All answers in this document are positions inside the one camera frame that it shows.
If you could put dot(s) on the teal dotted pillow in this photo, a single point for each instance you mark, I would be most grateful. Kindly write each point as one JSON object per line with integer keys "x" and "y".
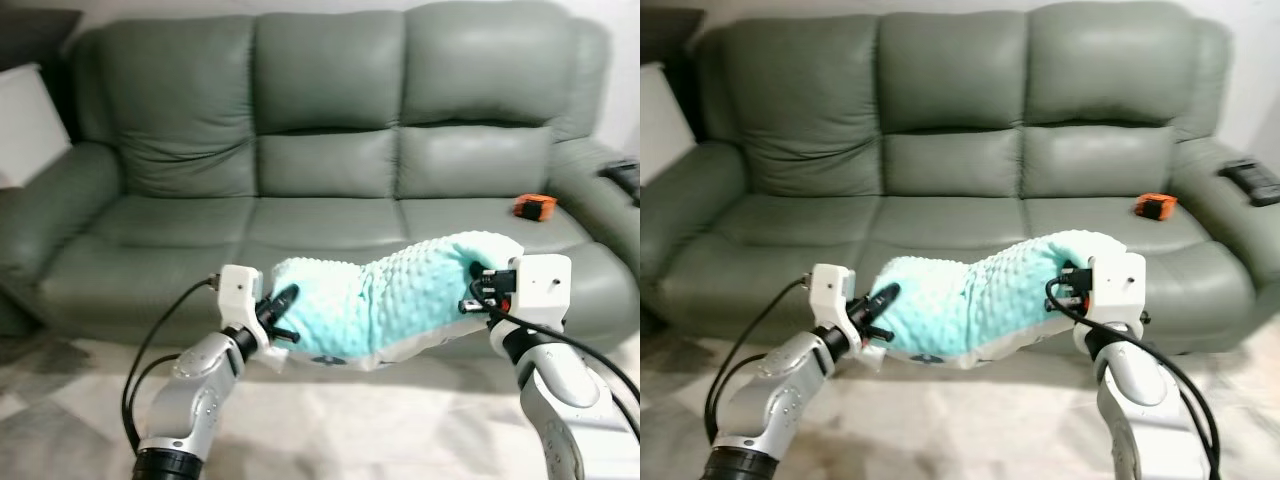
{"x": 400, "y": 295}
{"x": 985, "y": 295}

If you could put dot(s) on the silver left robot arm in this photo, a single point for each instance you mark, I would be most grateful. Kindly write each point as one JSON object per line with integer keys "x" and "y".
{"x": 775, "y": 400}
{"x": 200, "y": 400}

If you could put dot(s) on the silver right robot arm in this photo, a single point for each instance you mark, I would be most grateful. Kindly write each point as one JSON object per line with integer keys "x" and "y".
{"x": 1140, "y": 400}
{"x": 560, "y": 400}

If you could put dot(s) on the green leather three-seat sofa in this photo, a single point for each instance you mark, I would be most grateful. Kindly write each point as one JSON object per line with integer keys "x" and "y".
{"x": 320, "y": 150}
{"x": 950, "y": 150}

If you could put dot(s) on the small orange box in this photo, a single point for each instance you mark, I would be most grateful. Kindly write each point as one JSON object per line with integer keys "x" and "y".
{"x": 535, "y": 207}
{"x": 1155, "y": 206}

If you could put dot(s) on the black remote control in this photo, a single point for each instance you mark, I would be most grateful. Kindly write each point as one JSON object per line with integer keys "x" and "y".
{"x": 622, "y": 182}
{"x": 1252, "y": 182}

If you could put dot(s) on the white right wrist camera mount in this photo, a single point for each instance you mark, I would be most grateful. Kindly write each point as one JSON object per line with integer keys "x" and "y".
{"x": 1120, "y": 285}
{"x": 545, "y": 285}

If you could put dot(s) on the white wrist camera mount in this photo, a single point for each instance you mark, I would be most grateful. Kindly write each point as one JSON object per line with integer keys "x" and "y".
{"x": 545, "y": 285}
{"x": 830, "y": 290}
{"x": 238, "y": 290}
{"x": 1120, "y": 285}

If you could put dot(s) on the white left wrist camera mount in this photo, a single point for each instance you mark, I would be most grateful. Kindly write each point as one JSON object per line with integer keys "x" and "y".
{"x": 830, "y": 290}
{"x": 238, "y": 290}

